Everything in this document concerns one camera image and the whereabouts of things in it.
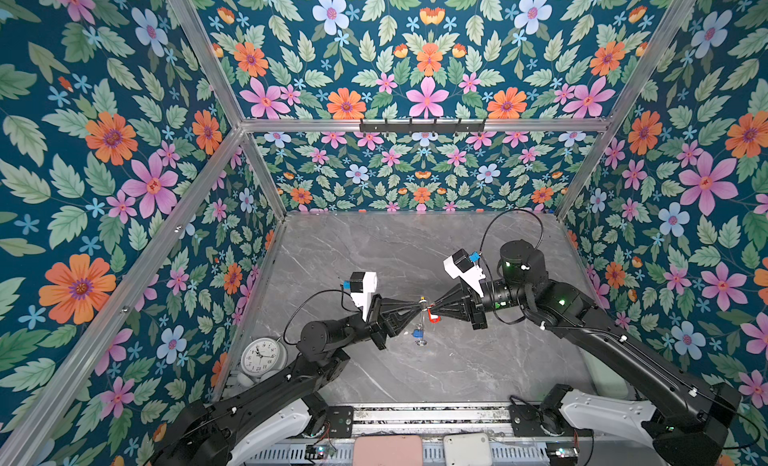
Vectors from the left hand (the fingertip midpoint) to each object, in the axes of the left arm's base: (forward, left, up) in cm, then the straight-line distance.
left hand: (420, 314), depth 52 cm
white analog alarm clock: (+5, +42, -34) cm, 54 cm away
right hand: (+4, -3, -5) cm, 7 cm away
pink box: (-17, +8, -37) cm, 41 cm away
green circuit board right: (-20, -34, -38) cm, 55 cm away
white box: (-18, -12, -36) cm, 42 cm away
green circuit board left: (-16, +25, -37) cm, 48 cm away
